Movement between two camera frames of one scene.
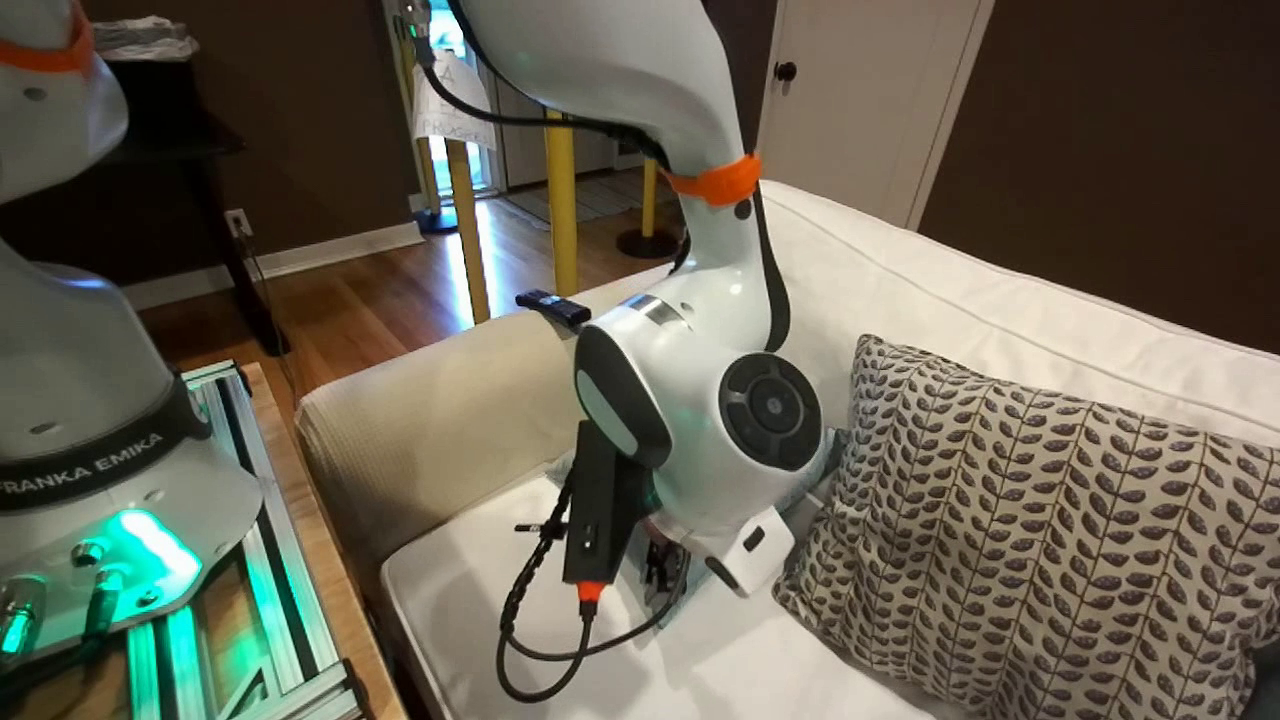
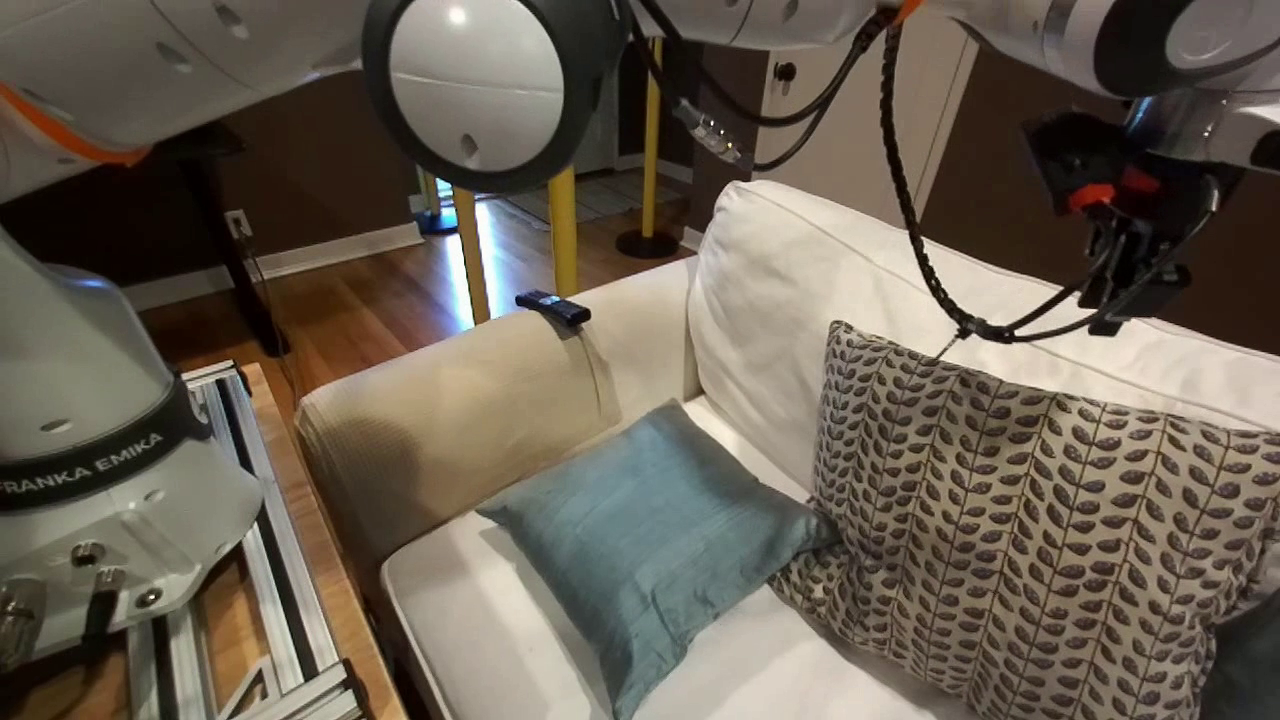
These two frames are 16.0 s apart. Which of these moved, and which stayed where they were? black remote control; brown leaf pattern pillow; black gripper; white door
Moved: black gripper
Stayed: black remote control; white door; brown leaf pattern pillow
